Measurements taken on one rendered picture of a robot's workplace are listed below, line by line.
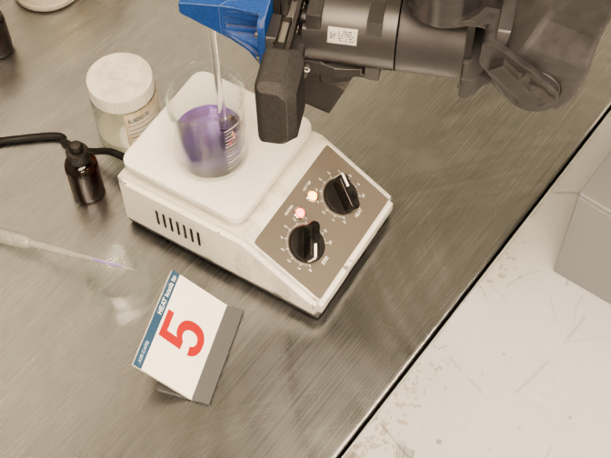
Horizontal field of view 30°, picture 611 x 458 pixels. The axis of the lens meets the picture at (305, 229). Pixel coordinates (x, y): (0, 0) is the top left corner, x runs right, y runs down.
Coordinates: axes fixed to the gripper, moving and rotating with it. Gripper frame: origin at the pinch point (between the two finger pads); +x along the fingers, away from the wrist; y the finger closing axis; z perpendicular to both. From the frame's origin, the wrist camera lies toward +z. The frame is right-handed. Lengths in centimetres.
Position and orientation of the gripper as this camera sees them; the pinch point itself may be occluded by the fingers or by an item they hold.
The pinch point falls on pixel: (227, 7)
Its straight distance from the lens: 81.8
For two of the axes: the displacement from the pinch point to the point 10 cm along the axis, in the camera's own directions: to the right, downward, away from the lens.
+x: -9.8, -1.5, 1.2
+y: 1.9, -8.2, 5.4
